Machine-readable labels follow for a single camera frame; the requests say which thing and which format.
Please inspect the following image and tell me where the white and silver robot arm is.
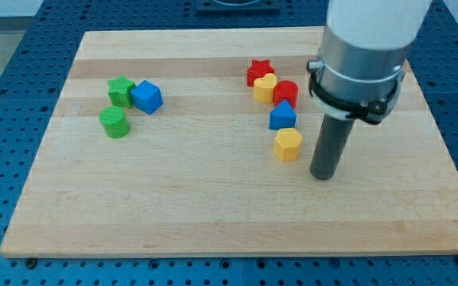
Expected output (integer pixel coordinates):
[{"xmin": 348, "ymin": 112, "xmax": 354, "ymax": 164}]
[{"xmin": 307, "ymin": 0, "xmax": 432, "ymax": 125}]

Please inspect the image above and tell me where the yellow hexagon block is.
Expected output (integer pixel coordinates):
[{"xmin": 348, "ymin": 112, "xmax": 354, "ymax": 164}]
[{"xmin": 274, "ymin": 128, "xmax": 303, "ymax": 162}]

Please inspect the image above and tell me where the blue triangle block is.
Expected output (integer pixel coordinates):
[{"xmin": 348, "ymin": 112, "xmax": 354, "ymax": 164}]
[{"xmin": 269, "ymin": 99, "xmax": 297, "ymax": 129}]

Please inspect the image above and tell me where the wooden board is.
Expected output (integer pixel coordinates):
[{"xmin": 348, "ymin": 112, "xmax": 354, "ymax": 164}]
[{"xmin": 0, "ymin": 27, "xmax": 458, "ymax": 258}]

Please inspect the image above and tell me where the yellow heart block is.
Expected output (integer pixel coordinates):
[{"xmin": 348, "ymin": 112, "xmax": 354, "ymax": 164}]
[{"xmin": 254, "ymin": 73, "xmax": 278, "ymax": 103}]

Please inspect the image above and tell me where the red cylinder block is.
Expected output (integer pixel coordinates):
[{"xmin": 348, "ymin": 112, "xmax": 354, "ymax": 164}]
[{"xmin": 273, "ymin": 80, "xmax": 299, "ymax": 109}]

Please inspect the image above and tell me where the red star block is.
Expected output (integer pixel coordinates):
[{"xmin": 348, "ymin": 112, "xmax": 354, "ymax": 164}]
[{"xmin": 246, "ymin": 59, "xmax": 275, "ymax": 87}]

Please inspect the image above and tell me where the blue cube block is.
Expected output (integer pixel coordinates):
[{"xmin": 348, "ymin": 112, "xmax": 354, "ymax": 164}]
[{"xmin": 130, "ymin": 80, "xmax": 163, "ymax": 114}]

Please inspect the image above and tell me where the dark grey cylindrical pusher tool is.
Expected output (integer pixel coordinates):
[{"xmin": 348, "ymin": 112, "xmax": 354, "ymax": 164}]
[{"xmin": 310, "ymin": 114, "xmax": 354, "ymax": 180}]

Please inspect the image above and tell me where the green cylinder block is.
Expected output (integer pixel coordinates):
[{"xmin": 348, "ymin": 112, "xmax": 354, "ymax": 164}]
[{"xmin": 99, "ymin": 106, "xmax": 130, "ymax": 139}]

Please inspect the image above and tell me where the green star block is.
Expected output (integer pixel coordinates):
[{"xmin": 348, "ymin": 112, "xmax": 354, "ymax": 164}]
[{"xmin": 107, "ymin": 75, "xmax": 136, "ymax": 108}]

